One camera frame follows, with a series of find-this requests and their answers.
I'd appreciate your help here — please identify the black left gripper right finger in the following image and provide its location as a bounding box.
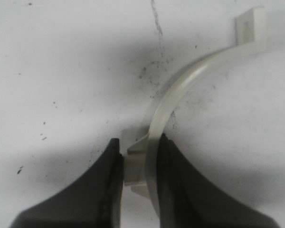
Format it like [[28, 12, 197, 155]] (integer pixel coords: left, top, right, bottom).
[[157, 134, 279, 228]]

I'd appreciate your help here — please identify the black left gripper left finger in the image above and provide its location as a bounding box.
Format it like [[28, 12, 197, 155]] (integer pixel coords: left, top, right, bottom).
[[11, 138, 122, 228]]

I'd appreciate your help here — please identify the white half pipe clamp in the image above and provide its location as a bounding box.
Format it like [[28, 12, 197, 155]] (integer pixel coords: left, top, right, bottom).
[[124, 6, 267, 215]]

